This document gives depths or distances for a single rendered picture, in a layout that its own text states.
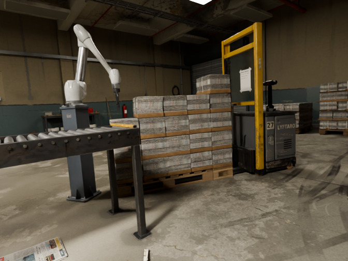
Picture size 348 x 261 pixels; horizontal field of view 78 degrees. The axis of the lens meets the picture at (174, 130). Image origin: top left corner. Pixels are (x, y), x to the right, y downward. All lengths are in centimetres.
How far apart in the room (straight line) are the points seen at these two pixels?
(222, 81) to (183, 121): 71
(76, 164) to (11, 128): 632
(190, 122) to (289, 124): 135
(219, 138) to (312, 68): 613
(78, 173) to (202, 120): 149
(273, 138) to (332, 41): 575
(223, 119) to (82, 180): 177
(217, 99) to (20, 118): 714
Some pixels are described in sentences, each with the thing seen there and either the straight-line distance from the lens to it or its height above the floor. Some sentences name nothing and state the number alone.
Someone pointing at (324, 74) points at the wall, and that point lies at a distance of 834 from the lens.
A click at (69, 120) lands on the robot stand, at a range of 248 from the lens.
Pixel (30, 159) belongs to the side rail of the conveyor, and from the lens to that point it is 138.
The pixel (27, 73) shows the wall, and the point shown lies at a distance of 884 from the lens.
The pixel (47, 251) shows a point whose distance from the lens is 188.
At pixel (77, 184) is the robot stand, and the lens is 258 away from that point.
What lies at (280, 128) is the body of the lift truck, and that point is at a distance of 312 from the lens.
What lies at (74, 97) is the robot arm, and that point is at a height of 109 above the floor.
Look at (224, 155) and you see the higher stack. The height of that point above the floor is 29.
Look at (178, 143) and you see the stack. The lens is 249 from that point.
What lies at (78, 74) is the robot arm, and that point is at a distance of 271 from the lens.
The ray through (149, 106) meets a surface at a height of 95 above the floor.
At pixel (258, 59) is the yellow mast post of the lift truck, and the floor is 143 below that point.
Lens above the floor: 93
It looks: 6 degrees down
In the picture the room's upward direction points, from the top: 3 degrees counter-clockwise
